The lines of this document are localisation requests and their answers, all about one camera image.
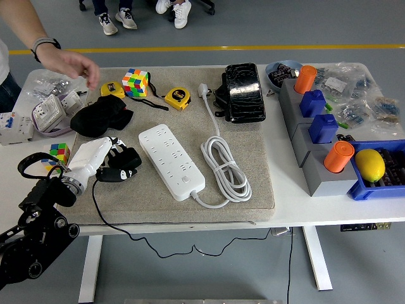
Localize grey holder block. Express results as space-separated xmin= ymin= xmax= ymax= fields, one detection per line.
xmin=302 ymin=148 xmax=361 ymax=198
xmin=278 ymin=78 xmax=328 ymax=137
xmin=290 ymin=122 xmax=341 ymax=168

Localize black parts in bowl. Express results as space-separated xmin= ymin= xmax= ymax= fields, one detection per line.
xmin=269 ymin=63 xmax=300 ymax=87

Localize clear bag metal parts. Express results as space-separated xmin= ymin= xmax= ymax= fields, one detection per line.
xmin=30 ymin=68 xmax=91 ymax=96

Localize white table leg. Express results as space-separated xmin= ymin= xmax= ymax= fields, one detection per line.
xmin=78 ymin=234 xmax=104 ymax=303
xmin=302 ymin=226 xmax=333 ymax=291

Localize small white socket panel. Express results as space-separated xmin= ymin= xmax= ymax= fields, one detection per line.
xmin=59 ymin=89 xmax=85 ymax=112

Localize black hanging cable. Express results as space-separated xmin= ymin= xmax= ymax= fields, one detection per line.
xmin=285 ymin=228 xmax=294 ymax=304

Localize black chair base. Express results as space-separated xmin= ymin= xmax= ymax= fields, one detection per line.
xmin=191 ymin=0 xmax=216 ymax=16

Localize black parts in bin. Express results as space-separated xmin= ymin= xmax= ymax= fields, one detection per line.
xmin=370 ymin=148 xmax=405 ymax=188

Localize white coiled power cord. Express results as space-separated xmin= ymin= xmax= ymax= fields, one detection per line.
xmin=190 ymin=82 xmax=253 ymax=209

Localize white and black robot left hand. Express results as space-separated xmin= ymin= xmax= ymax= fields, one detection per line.
xmin=66 ymin=136 xmax=139 ymax=188

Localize yellow lemon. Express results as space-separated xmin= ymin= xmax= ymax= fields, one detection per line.
xmin=354 ymin=149 xmax=386 ymax=183

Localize blue plastic bin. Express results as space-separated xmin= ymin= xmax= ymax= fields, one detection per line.
xmin=347 ymin=139 xmax=405 ymax=201

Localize white power strip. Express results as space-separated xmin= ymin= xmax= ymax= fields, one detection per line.
xmin=138 ymin=123 xmax=206 ymax=201

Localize black table control panel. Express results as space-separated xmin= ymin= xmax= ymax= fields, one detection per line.
xmin=340 ymin=222 xmax=392 ymax=232

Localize grey and black wristwatch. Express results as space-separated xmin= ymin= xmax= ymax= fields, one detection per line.
xmin=30 ymin=37 xmax=61 ymax=63

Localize small colourful puzzle cube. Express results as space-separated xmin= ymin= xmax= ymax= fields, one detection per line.
xmin=41 ymin=142 xmax=71 ymax=172

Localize light blue bowl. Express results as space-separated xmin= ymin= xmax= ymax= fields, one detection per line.
xmin=265 ymin=60 xmax=303 ymax=93

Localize clear bag mixed resistors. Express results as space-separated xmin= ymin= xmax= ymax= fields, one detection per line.
xmin=368 ymin=93 xmax=405 ymax=137

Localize person's left hand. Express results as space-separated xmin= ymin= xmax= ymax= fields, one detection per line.
xmin=40 ymin=49 xmax=101 ymax=91

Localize clear bag blue resistors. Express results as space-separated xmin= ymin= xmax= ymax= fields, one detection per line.
xmin=334 ymin=96 xmax=373 ymax=128

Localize person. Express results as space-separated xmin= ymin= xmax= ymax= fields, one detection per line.
xmin=156 ymin=0 xmax=192 ymax=29
xmin=92 ymin=0 xmax=138 ymax=36

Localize black power adapter with cord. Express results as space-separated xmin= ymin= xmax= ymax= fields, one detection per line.
xmin=92 ymin=146 xmax=273 ymax=258

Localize glossy black case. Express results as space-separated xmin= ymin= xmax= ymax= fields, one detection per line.
xmin=225 ymin=62 xmax=266 ymax=124

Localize orange cylinder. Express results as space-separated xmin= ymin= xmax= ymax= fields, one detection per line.
xmin=294 ymin=65 xmax=318 ymax=94
xmin=323 ymin=141 xmax=355 ymax=174

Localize small yellow tape measure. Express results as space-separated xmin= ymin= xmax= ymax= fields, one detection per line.
xmin=100 ymin=81 xmax=127 ymax=99

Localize large white socket panel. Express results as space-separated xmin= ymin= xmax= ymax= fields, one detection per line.
xmin=31 ymin=94 xmax=66 ymax=131

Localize beige cushion mat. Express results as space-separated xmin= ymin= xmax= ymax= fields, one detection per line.
xmin=56 ymin=66 xmax=276 ymax=227

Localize large colourful puzzle cube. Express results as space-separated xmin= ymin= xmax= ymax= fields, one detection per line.
xmin=121 ymin=68 xmax=149 ymax=98

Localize person's torso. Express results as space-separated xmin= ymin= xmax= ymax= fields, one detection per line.
xmin=0 ymin=37 xmax=23 ymax=112

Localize black wrist strap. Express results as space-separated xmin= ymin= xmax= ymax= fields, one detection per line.
xmin=128 ymin=73 xmax=170 ymax=111

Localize clear bag white labelled parts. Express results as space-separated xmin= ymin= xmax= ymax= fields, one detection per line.
xmin=317 ymin=67 xmax=351 ymax=96

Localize large yellow tape measure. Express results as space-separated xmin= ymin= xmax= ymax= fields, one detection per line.
xmin=164 ymin=87 xmax=192 ymax=111

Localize black cloth pouch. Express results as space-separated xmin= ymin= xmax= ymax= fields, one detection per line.
xmin=70 ymin=96 xmax=134 ymax=137

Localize white circuit breaker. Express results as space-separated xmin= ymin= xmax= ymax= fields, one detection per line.
xmin=0 ymin=111 xmax=35 ymax=146

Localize blue peg block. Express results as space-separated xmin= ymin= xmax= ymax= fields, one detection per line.
xmin=299 ymin=89 xmax=327 ymax=118
xmin=308 ymin=113 xmax=339 ymax=145

